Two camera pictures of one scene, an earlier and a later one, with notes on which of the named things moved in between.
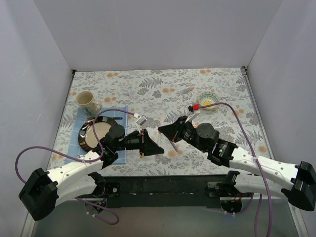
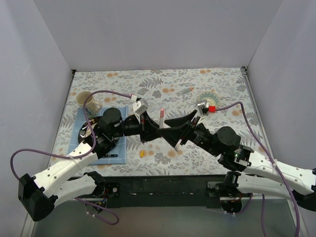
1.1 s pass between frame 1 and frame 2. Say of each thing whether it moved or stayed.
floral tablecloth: stayed
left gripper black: moved
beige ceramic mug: stayed
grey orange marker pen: stayed
